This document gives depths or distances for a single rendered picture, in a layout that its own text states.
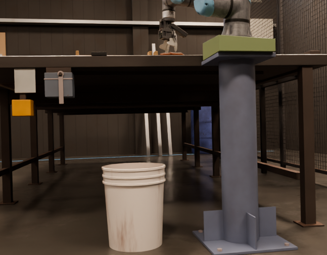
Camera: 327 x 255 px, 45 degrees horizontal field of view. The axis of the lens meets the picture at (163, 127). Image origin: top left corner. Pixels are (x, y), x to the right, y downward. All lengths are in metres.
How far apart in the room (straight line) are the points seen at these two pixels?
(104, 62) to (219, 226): 0.98
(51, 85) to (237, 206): 1.06
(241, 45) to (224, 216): 0.79
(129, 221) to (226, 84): 0.76
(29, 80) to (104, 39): 5.88
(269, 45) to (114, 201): 0.97
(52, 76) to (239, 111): 0.92
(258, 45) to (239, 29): 0.14
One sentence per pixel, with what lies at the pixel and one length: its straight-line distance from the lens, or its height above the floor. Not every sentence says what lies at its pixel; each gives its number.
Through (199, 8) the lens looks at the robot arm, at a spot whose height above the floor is 1.08.
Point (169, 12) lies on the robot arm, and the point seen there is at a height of 1.20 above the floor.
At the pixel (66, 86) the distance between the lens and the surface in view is 2.03.
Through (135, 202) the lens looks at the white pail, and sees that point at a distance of 1.79.
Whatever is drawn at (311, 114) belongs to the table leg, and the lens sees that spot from 2.28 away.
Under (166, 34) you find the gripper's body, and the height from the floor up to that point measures 1.08.
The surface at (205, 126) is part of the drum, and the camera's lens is 7.31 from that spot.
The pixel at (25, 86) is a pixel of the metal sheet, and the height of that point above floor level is 0.77.
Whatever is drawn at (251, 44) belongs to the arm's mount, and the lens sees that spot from 1.81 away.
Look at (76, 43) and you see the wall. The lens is 7.89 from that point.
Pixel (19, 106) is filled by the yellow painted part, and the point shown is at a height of 0.67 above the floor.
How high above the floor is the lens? 0.56
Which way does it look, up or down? level
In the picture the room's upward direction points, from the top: 1 degrees counter-clockwise
